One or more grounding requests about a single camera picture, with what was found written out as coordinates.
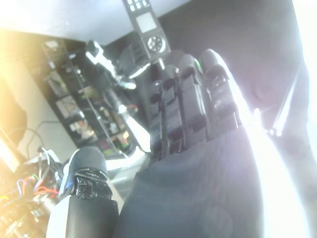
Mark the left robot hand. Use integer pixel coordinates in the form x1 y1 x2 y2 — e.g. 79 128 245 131
46 48 273 238

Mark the black brick phone with antenna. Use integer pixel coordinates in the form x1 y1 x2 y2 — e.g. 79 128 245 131
122 0 172 69

